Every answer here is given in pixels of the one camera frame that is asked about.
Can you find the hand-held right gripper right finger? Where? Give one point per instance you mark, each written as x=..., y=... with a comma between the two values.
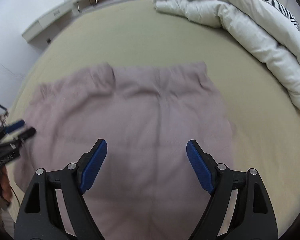
x=198, y=167

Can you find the bed with olive sheet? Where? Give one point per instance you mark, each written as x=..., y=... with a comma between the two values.
x=115, y=35

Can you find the white floating desk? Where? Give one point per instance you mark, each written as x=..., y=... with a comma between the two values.
x=47, y=20

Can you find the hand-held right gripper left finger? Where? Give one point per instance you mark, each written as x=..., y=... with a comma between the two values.
x=95, y=167

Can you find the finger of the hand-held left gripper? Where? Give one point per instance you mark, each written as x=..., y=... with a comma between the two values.
x=22, y=135
x=15, y=126

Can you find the person's left hand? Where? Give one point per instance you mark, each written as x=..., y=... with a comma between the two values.
x=2, y=187

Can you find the pink hooded down jacket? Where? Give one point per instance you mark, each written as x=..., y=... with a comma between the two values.
x=152, y=117

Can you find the zebra striped pillow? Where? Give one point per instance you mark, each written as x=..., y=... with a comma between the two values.
x=277, y=2

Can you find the white duvet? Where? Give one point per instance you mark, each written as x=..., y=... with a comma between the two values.
x=240, y=17

